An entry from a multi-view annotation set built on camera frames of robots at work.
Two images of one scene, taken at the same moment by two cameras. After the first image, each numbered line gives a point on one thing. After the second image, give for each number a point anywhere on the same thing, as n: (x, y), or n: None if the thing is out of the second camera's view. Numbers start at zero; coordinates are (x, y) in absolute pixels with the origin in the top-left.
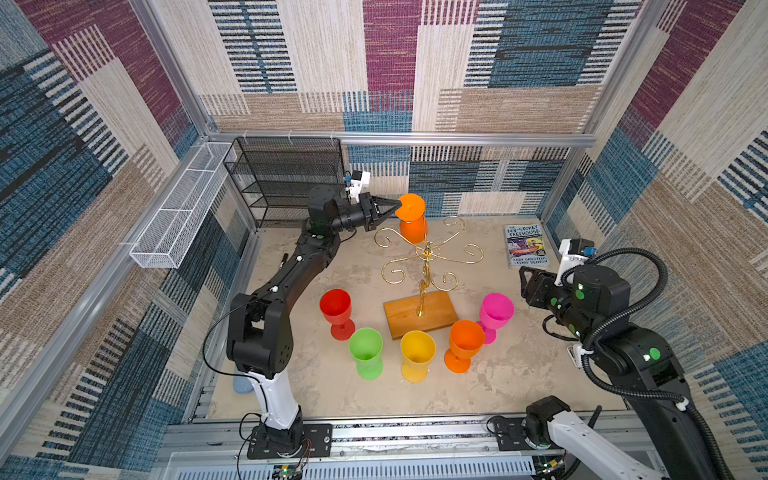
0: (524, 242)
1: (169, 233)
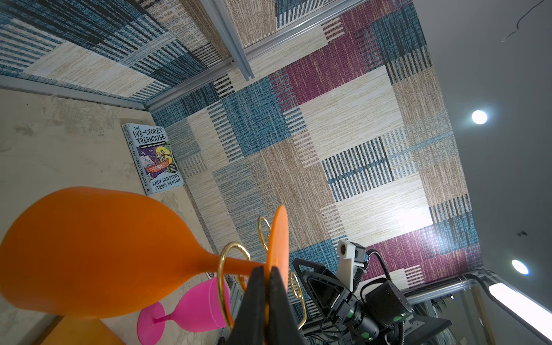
0: (154, 157)
1: None
